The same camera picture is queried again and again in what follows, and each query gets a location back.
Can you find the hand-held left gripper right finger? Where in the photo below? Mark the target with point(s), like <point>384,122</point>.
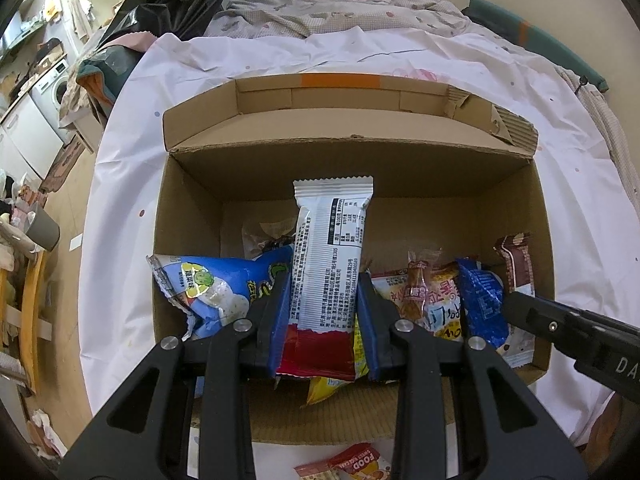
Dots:
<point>367,330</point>

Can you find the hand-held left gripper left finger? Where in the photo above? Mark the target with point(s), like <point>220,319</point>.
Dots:
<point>282,330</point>

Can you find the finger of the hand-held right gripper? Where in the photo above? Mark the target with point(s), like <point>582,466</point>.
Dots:
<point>537,317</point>

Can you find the small white snack packet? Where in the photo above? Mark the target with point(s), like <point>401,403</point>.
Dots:
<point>520,352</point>

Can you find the brown cream snack packet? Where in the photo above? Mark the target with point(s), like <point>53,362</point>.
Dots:
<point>517,265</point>

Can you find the dark blue snack packet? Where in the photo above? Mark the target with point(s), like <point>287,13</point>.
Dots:
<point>482,305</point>

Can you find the clear orange sausage packet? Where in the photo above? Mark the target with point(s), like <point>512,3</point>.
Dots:
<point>416,290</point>

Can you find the yellow snack packet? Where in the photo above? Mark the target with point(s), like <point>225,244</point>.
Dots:
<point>325,390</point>

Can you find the light blue snack packet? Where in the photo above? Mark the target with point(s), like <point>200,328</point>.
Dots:
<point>220,290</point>

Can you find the white red snack bar packet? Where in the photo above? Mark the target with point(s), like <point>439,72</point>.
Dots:
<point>325,260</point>

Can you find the white red orange snack packet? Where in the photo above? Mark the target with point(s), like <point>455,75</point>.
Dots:
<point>445,300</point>

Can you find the brown cardboard box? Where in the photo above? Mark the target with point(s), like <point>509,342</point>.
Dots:
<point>350,175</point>

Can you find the white paper scrap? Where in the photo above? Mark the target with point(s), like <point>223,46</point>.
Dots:
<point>75,241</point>

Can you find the yellow wooden chair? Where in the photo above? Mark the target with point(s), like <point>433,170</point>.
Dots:
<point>32,310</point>

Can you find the grey bin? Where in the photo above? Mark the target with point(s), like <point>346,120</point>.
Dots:
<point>42,227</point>

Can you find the patterned rug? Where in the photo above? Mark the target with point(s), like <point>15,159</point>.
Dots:
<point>62,165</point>

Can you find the teal rolled mat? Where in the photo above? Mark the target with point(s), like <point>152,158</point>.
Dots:
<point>540,35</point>

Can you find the teal orange cloth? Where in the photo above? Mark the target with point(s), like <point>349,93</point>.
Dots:
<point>100,80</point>

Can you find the white cabinet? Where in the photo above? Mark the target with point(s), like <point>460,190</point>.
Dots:
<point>25,140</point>

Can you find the floral blanket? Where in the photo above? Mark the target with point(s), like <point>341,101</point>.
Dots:
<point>325,12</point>

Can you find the white washing machine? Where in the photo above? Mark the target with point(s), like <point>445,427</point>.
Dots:
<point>52,85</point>

